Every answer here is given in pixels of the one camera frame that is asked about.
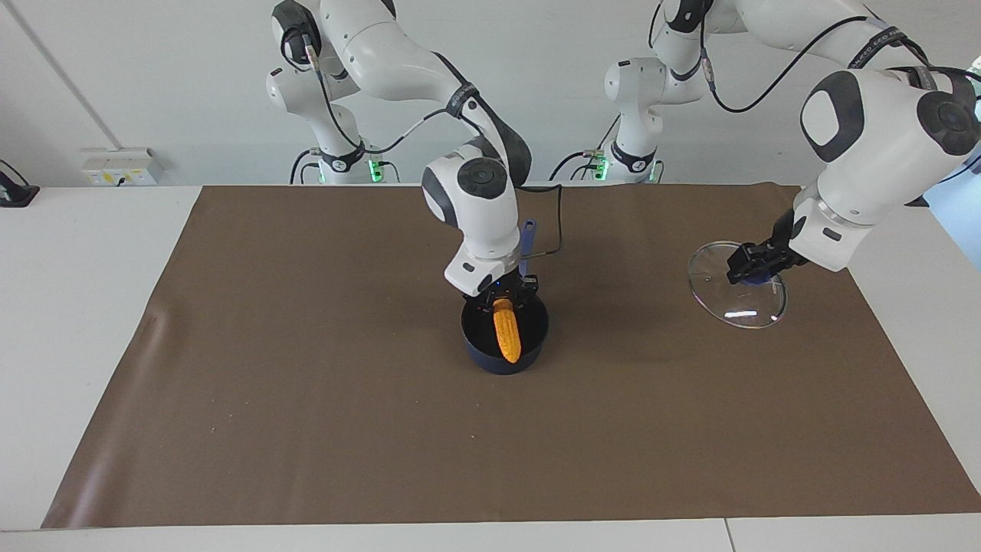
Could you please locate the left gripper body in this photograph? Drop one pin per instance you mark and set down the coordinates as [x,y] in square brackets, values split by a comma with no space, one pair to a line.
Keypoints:
[831,230]

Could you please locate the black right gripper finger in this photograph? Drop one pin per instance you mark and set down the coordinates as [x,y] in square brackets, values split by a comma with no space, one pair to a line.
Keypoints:
[526,290]
[481,300]

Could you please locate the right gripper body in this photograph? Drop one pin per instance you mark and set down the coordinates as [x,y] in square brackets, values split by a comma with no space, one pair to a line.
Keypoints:
[479,268]

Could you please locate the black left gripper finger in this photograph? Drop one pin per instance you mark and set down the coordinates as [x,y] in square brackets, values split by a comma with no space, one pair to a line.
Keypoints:
[774,259]
[743,264]

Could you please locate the glass lid purple knob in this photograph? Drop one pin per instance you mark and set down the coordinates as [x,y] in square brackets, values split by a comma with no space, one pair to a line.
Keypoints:
[713,284]

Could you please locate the yellow corn cob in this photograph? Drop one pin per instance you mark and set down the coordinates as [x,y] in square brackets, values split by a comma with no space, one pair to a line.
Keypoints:
[506,331]

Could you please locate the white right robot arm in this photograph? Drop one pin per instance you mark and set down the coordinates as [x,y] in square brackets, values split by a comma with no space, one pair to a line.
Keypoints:
[475,207]

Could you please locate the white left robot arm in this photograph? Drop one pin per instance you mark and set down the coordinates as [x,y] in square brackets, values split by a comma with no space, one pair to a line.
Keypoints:
[881,115]

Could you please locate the brown table mat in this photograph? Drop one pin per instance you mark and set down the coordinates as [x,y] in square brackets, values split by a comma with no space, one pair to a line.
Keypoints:
[306,383]

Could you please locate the black desk object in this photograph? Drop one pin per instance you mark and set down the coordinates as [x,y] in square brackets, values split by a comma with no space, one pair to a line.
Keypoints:
[15,192]

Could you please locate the white wall socket box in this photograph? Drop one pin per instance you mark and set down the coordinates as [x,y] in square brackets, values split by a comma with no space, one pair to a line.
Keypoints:
[123,167]

